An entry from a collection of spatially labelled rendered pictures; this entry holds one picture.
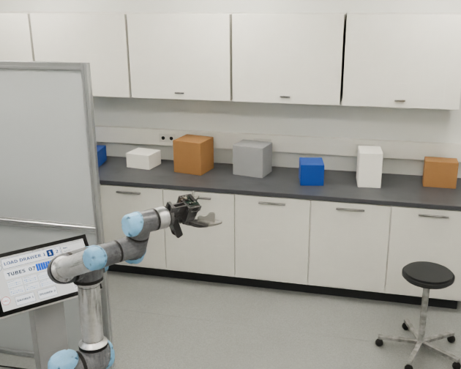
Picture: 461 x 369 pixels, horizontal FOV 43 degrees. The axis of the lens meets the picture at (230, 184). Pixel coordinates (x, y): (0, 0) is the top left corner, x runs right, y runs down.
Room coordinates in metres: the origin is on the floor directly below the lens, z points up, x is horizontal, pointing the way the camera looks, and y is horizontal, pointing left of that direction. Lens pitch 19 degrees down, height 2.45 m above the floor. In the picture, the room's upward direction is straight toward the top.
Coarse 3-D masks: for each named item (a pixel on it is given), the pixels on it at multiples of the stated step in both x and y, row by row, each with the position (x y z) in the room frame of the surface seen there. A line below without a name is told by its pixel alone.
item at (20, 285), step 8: (40, 272) 2.69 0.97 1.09; (8, 280) 2.60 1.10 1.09; (16, 280) 2.62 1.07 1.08; (24, 280) 2.63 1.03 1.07; (32, 280) 2.65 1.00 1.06; (40, 280) 2.66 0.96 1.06; (48, 280) 2.68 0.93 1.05; (8, 288) 2.58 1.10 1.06; (16, 288) 2.59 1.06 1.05; (24, 288) 2.61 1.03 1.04; (32, 288) 2.62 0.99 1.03
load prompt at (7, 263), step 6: (36, 252) 2.75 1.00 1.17; (42, 252) 2.77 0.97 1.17; (48, 252) 2.78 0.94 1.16; (54, 252) 2.79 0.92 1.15; (60, 252) 2.80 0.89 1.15; (6, 258) 2.67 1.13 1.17; (12, 258) 2.69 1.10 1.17; (18, 258) 2.70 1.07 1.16; (24, 258) 2.71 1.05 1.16; (30, 258) 2.72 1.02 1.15; (36, 258) 2.73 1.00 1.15; (42, 258) 2.74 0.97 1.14; (6, 264) 2.65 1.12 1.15; (12, 264) 2.67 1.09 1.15; (18, 264) 2.68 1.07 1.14
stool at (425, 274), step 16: (416, 272) 3.55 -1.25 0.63; (432, 272) 3.55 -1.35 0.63; (448, 272) 3.55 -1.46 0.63; (432, 288) 3.42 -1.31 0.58; (384, 336) 3.62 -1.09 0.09; (416, 336) 3.62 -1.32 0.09; (432, 336) 3.62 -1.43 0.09; (448, 336) 3.64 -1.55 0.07; (416, 352) 3.43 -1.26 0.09; (448, 352) 3.42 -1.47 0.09
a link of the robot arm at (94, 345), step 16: (96, 272) 2.03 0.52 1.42; (80, 288) 2.03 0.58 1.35; (96, 288) 2.04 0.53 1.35; (80, 304) 2.03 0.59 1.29; (96, 304) 2.03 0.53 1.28; (80, 320) 2.03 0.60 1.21; (96, 320) 2.02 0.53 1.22; (96, 336) 2.02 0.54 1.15; (80, 352) 2.00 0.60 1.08; (96, 352) 2.00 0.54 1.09; (112, 352) 2.05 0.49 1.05; (96, 368) 1.99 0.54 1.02
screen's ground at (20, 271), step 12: (24, 252) 2.73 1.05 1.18; (24, 264) 2.69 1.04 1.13; (0, 276) 2.60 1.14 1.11; (12, 276) 2.63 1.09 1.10; (24, 276) 2.65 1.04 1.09; (0, 288) 2.56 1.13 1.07; (60, 288) 2.67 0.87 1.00; (72, 288) 2.69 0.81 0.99; (0, 300) 2.53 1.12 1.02; (12, 300) 2.55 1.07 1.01
